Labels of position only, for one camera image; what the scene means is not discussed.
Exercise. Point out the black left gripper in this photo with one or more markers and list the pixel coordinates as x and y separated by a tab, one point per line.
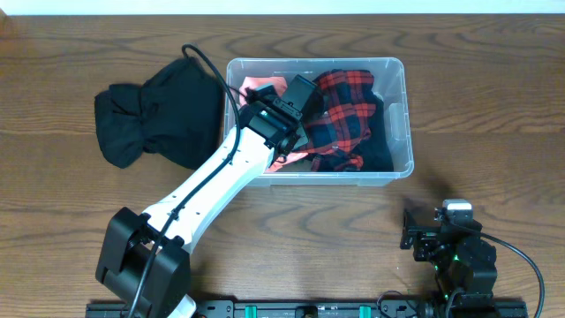
298	139

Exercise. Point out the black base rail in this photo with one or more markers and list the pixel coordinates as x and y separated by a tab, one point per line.
382	308

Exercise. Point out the red plaid flannel shirt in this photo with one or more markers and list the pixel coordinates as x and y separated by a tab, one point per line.
335	135

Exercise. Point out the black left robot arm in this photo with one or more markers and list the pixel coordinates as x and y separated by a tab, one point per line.
145	258

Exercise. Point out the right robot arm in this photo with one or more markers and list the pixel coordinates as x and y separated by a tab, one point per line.
464	263

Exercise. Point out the black garment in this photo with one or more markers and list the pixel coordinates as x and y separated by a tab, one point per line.
176	114

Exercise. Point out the pink printed t-shirt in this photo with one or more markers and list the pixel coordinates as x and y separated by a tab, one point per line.
280	85

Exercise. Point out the dark teal garment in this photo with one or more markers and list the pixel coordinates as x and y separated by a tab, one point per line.
374	149

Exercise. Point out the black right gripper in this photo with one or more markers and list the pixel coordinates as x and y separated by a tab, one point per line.
427	239

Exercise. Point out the clear plastic storage bin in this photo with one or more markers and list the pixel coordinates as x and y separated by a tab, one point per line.
389	86

